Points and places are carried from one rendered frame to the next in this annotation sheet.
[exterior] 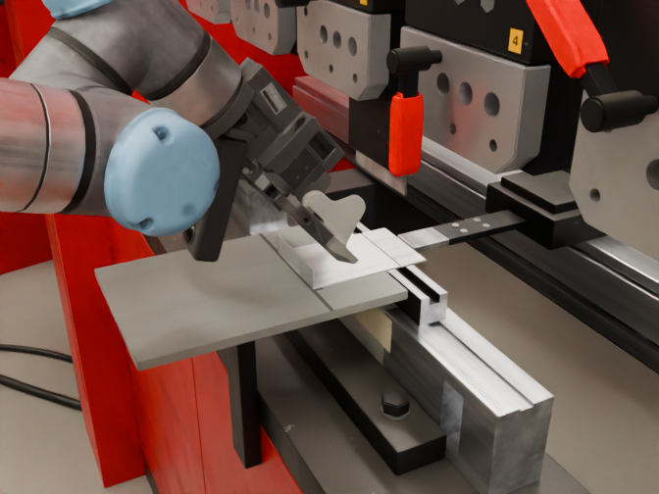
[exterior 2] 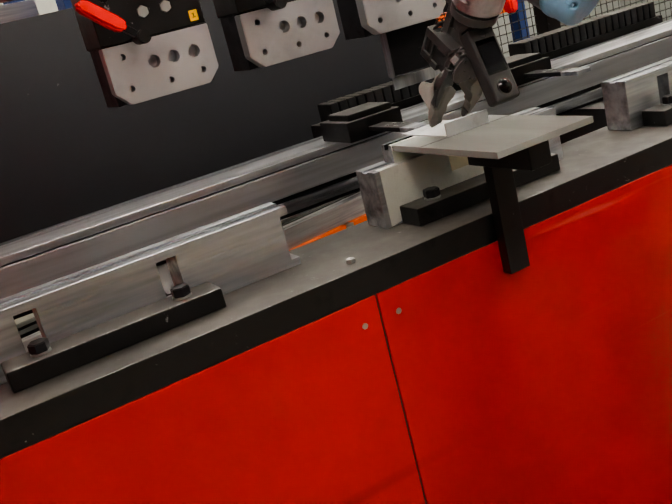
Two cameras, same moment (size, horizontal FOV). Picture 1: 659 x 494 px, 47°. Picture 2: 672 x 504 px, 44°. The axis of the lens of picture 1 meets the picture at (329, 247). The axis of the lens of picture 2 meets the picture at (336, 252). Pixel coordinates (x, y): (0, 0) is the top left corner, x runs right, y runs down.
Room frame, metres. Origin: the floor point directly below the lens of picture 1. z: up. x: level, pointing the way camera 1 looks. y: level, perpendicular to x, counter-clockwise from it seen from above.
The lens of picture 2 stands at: (0.89, 1.34, 1.25)
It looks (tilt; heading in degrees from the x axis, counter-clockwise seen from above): 17 degrees down; 271
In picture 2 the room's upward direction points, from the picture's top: 14 degrees counter-clockwise
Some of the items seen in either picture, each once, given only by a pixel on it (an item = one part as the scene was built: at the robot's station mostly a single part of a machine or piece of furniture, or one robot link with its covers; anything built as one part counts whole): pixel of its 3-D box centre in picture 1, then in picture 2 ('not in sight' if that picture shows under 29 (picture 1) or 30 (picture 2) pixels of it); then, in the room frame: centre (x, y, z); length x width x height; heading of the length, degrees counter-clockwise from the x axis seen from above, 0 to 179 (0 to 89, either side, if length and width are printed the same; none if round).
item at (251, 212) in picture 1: (215, 156); (133, 290); (1.20, 0.19, 0.92); 0.50 x 0.06 x 0.10; 26
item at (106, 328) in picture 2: not in sight; (117, 333); (1.22, 0.27, 0.89); 0.30 x 0.05 x 0.03; 26
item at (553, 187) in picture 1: (503, 214); (380, 121); (0.78, -0.20, 1.01); 0.26 x 0.12 x 0.05; 116
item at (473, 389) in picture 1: (401, 334); (464, 164); (0.66, -0.08, 0.92); 0.39 x 0.06 x 0.10; 26
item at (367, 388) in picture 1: (345, 367); (482, 187); (0.65, -0.02, 0.89); 0.30 x 0.05 x 0.03; 26
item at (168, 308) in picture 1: (247, 283); (486, 134); (0.65, 0.08, 1.00); 0.26 x 0.18 x 0.01; 116
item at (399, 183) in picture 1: (380, 134); (413, 53); (0.71, -0.05, 1.13); 0.10 x 0.02 x 0.10; 26
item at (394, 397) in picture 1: (395, 404); not in sight; (0.56, -0.06, 0.91); 0.03 x 0.03 x 0.02
